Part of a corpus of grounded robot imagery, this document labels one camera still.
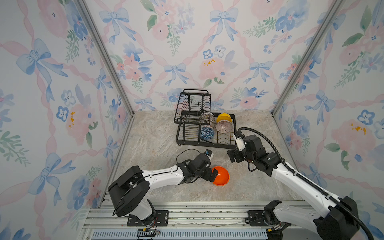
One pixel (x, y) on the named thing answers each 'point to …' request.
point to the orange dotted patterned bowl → (210, 123)
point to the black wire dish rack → (198, 126)
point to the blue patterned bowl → (207, 133)
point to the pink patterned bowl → (224, 126)
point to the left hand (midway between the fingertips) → (212, 169)
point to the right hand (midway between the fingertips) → (235, 147)
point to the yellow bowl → (224, 116)
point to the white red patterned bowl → (207, 118)
